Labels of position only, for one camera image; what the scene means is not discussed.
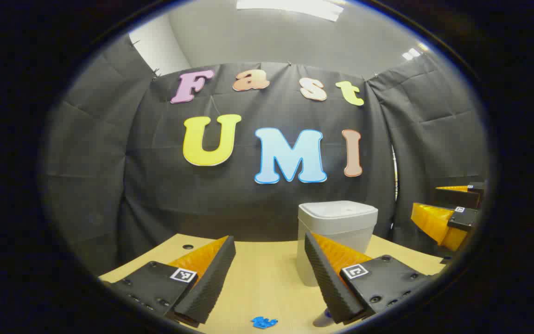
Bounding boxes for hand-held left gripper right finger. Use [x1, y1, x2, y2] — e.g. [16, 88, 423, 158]
[304, 231, 434, 325]

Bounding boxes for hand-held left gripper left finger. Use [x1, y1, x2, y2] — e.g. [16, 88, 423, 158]
[102, 235, 236, 328]

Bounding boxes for blue pop can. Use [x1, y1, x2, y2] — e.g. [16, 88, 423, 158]
[312, 309, 333, 328]

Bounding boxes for blue paper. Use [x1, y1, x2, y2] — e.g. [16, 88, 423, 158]
[251, 316, 278, 330]

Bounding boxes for grey desktop garbage bin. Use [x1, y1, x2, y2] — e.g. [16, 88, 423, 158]
[296, 200, 379, 287]

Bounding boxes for wooden desktop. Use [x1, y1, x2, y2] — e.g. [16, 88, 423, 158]
[99, 233, 448, 334]

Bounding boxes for black backdrop cloth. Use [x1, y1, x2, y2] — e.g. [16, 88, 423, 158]
[40, 35, 490, 279]

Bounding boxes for large ceiling light panel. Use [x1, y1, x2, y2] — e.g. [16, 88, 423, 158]
[236, 0, 344, 22]

